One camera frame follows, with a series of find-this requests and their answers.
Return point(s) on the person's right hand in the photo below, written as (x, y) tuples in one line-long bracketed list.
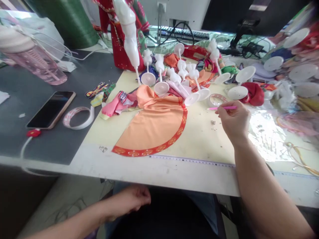
[(235, 122)]

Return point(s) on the clear film with rhinestones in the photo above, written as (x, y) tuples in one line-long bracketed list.
[(269, 134)]

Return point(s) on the white tissue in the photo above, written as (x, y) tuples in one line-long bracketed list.
[(3, 97)]

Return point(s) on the orange fan-shaped fabric red border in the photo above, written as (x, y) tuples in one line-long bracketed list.
[(154, 124)]

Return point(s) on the white plastic bag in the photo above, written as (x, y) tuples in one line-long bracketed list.
[(47, 32)]

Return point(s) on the clear tape roll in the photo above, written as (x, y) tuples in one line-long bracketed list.
[(218, 98)]

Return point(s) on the pink pen tool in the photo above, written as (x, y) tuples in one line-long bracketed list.
[(228, 107)]

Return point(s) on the colourful patterned ribbon pieces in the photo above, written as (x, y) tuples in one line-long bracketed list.
[(98, 90)]

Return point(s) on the cream cutting mat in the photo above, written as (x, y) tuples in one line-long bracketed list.
[(204, 139)]

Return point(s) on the pile of white doll stands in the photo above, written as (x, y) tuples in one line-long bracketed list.
[(184, 72)]

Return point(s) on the red fabric bundle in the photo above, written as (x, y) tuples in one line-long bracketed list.
[(254, 93)]

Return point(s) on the pink water bottle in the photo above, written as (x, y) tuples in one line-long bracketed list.
[(32, 59)]

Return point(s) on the smartphone with tan case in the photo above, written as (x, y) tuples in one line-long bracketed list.
[(51, 110)]

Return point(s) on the heap of dolls with round bases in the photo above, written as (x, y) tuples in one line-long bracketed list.
[(299, 64)]

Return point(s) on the grey desk mat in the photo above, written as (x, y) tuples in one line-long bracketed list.
[(37, 144)]

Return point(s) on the black keyboard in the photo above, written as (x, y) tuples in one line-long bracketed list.
[(179, 33)]

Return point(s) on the green roll of material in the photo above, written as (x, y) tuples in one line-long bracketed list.
[(67, 22)]

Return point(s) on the tall white plastic doll body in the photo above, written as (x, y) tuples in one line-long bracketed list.
[(129, 32)]

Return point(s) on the pink fabric garment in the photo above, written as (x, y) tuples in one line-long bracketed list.
[(117, 105)]

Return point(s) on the small cluster of rhinestones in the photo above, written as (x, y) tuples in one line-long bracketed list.
[(103, 149)]

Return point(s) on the person's left fingers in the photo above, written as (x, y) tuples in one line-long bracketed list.
[(144, 198)]

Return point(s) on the doll in red dress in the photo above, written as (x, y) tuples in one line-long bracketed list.
[(119, 49)]

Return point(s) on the white paper tag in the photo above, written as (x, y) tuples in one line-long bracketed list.
[(66, 66)]

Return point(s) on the person's left hand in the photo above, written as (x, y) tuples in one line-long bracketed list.
[(129, 200)]

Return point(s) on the person's legs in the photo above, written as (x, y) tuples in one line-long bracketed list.
[(164, 216)]

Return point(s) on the person's right fingers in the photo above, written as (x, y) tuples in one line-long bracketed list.
[(224, 112)]

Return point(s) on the black monitor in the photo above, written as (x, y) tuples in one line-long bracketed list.
[(249, 17)]

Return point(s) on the white double-sided tape roll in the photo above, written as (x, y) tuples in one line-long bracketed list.
[(74, 124)]

